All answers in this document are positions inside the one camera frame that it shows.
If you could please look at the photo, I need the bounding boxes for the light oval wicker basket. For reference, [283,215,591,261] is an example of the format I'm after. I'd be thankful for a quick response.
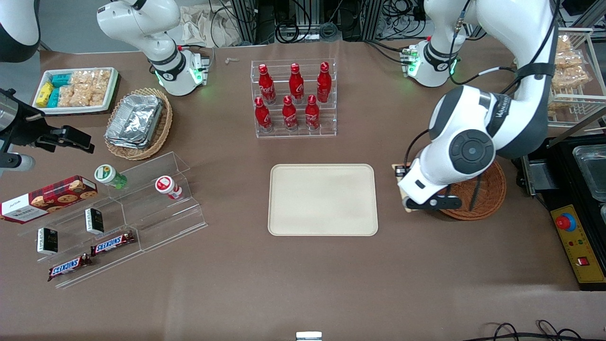
[104,88,173,161]

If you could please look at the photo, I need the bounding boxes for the yellow snack pack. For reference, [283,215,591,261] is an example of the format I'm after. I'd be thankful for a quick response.
[36,82,54,108]

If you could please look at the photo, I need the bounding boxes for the brown round wicker basket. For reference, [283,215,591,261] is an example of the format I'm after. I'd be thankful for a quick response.
[437,159,507,221]

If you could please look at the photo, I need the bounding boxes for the yellow control panel box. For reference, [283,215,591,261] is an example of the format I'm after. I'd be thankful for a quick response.
[549,204,606,291]

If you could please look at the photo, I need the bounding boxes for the small black white box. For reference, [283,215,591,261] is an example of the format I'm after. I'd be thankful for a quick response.
[37,228,59,256]
[85,208,105,235]

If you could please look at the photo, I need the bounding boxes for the crumpled beige cloth bag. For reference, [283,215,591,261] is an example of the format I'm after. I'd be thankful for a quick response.
[179,5,248,48]

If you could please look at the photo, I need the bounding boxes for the clear acrylic bottle rack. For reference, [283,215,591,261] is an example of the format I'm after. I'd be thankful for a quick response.
[250,58,338,139]

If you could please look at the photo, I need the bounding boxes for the Snickers chocolate bar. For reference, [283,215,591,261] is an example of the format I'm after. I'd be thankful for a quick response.
[47,253,93,282]
[90,231,136,257]

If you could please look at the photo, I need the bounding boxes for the beige rectangular tray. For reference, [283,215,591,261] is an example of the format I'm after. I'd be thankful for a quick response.
[268,164,379,236]

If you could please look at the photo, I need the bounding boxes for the clear acrylic stepped shelf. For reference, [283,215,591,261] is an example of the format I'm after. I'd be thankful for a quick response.
[17,152,209,289]

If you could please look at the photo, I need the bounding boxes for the white rectangular snack tray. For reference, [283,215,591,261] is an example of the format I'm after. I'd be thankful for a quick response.
[32,67,119,116]

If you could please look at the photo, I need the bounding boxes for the black base cables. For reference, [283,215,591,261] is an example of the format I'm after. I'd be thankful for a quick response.
[364,40,413,65]

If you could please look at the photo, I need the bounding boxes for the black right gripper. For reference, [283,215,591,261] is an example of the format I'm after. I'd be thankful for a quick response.
[0,89,95,155]

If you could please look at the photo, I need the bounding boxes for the black metal machine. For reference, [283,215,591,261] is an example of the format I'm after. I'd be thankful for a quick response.
[515,121,606,209]

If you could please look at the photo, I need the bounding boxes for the red cola bottle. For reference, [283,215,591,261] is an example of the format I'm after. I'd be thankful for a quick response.
[258,64,276,105]
[316,62,331,103]
[289,63,305,104]
[282,96,299,132]
[254,97,273,133]
[305,95,321,131]

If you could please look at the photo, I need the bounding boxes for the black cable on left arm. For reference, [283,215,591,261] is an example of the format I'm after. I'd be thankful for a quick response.
[449,0,561,95]

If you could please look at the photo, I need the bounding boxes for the black floor cables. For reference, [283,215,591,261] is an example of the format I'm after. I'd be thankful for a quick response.
[473,319,606,341]

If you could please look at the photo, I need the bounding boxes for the white wire basket rack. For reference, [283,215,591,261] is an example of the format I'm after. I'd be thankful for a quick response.
[547,27,606,126]

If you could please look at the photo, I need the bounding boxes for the red tartan cookie box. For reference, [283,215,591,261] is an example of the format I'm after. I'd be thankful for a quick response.
[0,175,98,224]

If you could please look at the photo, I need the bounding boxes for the aluminium frame rack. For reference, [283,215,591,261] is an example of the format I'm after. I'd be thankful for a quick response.
[231,0,385,44]

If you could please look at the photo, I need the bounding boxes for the stacked aluminium foil trays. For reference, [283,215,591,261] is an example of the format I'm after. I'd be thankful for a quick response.
[105,94,164,150]

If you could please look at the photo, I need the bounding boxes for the red capped drink bottle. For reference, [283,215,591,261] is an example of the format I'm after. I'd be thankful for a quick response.
[155,175,183,201]

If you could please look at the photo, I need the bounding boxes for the green capped drink bottle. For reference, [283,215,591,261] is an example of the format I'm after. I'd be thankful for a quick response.
[94,164,128,190]

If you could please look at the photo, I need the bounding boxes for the clear glass container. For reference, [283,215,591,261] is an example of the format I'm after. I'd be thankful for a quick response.
[572,144,606,205]

